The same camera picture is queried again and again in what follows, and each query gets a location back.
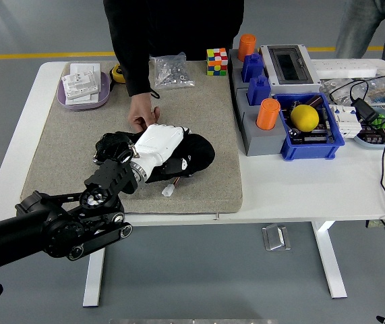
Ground black panel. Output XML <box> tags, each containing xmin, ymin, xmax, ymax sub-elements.
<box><xmin>92</xmin><ymin>130</ymin><xmax>198</xmax><ymax>180</ymax></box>

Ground clear bag of parts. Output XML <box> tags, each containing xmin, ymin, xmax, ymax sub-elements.
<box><xmin>322</xmin><ymin>78</ymin><xmax>385</xmax><ymax>106</ymax></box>

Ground purple oval tray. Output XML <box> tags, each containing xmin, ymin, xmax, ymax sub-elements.
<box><xmin>56</xmin><ymin>71</ymin><xmax>111</xmax><ymax>111</ymax></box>

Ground orange cylinder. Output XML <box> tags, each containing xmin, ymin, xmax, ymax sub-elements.
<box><xmin>237</xmin><ymin>33</ymin><xmax>258</xmax><ymax>63</ymax></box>
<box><xmin>256</xmin><ymin>98</ymin><xmax>282</xmax><ymax>131</ymax></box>

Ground dark circuit board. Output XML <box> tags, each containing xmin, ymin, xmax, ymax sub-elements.
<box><xmin>288</xmin><ymin>101</ymin><xmax>335</xmax><ymax>145</ymax></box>

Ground light blue oval tray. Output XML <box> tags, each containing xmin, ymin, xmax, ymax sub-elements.
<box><xmin>353</xmin><ymin>107</ymin><xmax>385</xmax><ymax>150</ymax></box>

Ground blue block with knob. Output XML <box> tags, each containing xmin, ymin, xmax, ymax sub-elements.
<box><xmin>247</xmin><ymin>75</ymin><xmax>272</xmax><ymax>107</ymax></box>
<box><xmin>241</xmin><ymin>53</ymin><xmax>264</xmax><ymax>84</ymax></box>

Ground white connector with wires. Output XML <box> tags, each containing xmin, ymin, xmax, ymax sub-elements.
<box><xmin>161</xmin><ymin>177</ymin><xmax>182</xmax><ymax>198</ymax></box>

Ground white power strip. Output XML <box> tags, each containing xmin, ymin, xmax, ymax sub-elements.
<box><xmin>312</xmin><ymin>59</ymin><xmax>378</xmax><ymax>80</ymax></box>

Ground silver floor socket plate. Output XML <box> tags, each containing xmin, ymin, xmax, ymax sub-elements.
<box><xmin>261</xmin><ymin>224</ymin><xmax>291</xmax><ymax>252</ymax></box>

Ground grey electrical enclosure box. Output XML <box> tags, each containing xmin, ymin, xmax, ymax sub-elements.
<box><xmin>259</xmin><ymin>44</ymin><xmax>322</xmax><ymax>96</ymax></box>

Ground white circuit breaker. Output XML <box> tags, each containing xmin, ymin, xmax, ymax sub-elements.
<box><xmin>329</xmin><ymin>103</ymin><xmax>362</xmax><ymax>139</ymax></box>

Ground clear bag of screws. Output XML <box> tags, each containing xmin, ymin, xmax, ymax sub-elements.
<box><xmin>150</xmin><ymin>52</ymin><xmax>196</xmax><ymax>90</ymax></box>

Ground grey-brown mat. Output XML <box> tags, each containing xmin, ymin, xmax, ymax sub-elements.
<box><xmin>20</xmin><ymin>60</ymin><xmax>243</xmax><ymax>216</ymax></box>

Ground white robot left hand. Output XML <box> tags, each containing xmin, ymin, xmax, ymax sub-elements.
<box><xmin>133</xmin><ymin>124</ymin><xmax>194</xmax><ymax>180</ymax></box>

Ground white table leg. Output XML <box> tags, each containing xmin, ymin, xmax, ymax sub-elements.
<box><xmin>311</xmin><ymin>221</ymin><xmax>347</xmax><ymax>299</ymax></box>
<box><xmin>82</xmin><ymin>226</ymin><xmax>108</xmax><ymax>307</ymax></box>

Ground black power adapter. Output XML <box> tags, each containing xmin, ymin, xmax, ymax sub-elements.
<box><xmin>351</xmin><ymin>97</ymin><xmax>380</xmax><ymax>125</ymax></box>

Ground black electronic components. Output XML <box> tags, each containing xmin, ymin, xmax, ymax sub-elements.
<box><xmin>357</xmin><ymin>126</ymin><xmax>385</xmax><ymax>145</ymax></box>

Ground multicolour puzzle cube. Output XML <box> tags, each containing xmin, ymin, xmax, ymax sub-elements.
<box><xmin>206</xmin><ymin>47</ymin><xmax>229</xmax><ymax>76</ymax></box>

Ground white switch plate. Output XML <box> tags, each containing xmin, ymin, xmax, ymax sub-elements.
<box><xmin>65</xmin><ymin>91</ymin><xmax>100</xmax><ymax>105</ymax></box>
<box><xmin>61</xmin><ymin>72</ymin><xmax>100</xmax><ymax>100</ymax></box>
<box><xmin>69</xmin><ymin>63</ymin><xmax>102</xmax><ymax>94</ymax></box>

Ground blue plastic bin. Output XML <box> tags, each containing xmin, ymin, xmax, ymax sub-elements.
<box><xmin>273</xmin><ymin>92</ymin><xmax>346</xmax><ymax>161</ymax></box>

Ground yellow ball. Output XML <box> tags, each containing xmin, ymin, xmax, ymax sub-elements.
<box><xmin>290</xmin><ymin>104</ymin><xmax>320</xmax><ymax>133</ymax></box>

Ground person in jeans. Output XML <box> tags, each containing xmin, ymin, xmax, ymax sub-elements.
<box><xmin>335</xmin><ymin>0</ymin><xmax>385</xmax><ymax>74</ymax></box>

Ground brown cylindrical capacitor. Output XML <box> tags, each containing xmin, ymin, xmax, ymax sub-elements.
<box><xmin>305</xmin><ymin>94</ymin><xmax>323</xmax><ymax>108</ymax></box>

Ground black cable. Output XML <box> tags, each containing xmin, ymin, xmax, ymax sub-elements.
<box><xmin>328</xmin><ymin>76</ymin><xmax>385</xmax><ymax>230</ymax></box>

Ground yellow black tape measure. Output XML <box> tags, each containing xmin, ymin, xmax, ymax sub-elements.
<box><xmin>109</xmin><ymin>63</ymin><xmax>126</xmax><ymax>84</ymax></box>

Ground person's right hand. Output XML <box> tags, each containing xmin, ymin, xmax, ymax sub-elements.
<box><xmin>127</xmin><ymin>91</ymin><xmax>161</xmax><ymax>132</ymax></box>

